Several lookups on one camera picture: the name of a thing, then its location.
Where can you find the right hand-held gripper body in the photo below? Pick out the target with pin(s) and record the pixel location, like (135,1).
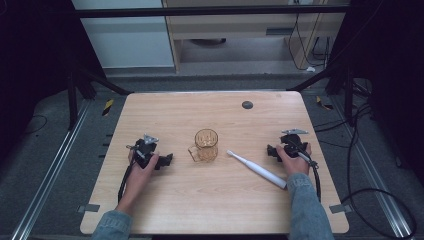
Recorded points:
(293,143)

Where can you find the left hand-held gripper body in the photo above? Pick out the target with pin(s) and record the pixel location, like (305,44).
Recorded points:
(144,148)

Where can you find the white electric toothbrush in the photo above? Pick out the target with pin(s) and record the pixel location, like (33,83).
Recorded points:
(258,170)

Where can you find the clear plastic measuring cup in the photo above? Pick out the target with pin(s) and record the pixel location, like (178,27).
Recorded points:
(206,146)

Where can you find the person's right hand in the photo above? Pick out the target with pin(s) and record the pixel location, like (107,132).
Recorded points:
(293,165)

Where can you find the person's left hand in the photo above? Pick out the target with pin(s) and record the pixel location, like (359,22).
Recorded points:
(140,175)

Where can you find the dark round table grommet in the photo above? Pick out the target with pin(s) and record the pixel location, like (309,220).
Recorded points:
(247,105)

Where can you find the black metal stand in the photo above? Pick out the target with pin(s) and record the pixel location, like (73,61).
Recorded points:
(348,96)
(71,100)

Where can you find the white plug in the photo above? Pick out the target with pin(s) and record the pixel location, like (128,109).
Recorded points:
(310,69)

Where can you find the white cabinet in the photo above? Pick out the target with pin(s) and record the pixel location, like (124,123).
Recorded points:
(126,43)

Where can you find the dark curtain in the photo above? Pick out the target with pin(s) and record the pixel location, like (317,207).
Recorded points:
(30,66)
(393,83)

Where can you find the light wooden desk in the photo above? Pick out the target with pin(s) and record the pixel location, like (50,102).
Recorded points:
(233,28)

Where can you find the black horizontal bar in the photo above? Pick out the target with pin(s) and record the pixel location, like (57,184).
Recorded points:
(206,11)

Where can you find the grey table bracket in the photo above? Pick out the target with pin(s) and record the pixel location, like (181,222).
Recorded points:
(340,208)
(88,208)

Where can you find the aluminium floor rail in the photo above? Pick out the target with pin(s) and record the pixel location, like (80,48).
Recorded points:
(373,173)
(50,176)

